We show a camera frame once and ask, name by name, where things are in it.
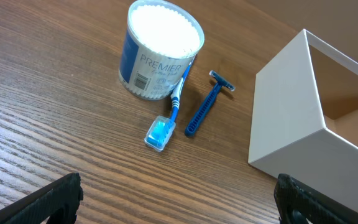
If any blue disposable razor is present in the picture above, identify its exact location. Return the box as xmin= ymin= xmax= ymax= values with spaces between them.
xmin=185 ymin=70 xmax=236 ymax=137

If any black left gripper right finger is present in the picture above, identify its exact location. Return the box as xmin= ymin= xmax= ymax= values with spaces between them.
xmin=274 ymin=174 xmax=358 ymax=224

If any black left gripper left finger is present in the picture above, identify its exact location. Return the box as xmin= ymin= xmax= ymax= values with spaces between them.
xmin=0 ymin=173 xmax=83 ymax=224

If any cotton swab tub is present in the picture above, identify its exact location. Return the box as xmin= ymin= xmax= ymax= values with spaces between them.
xmin=119 ymin=0 xmax=204 ymax=100

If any blue white toothbrush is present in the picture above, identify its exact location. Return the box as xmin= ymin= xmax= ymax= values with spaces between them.
xmin=144 ymin=57 xmax=195 ymax=152

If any white open cardboard box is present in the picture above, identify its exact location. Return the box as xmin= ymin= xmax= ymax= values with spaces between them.
xmin=248 ymin=30 xmax=358 ymax=213

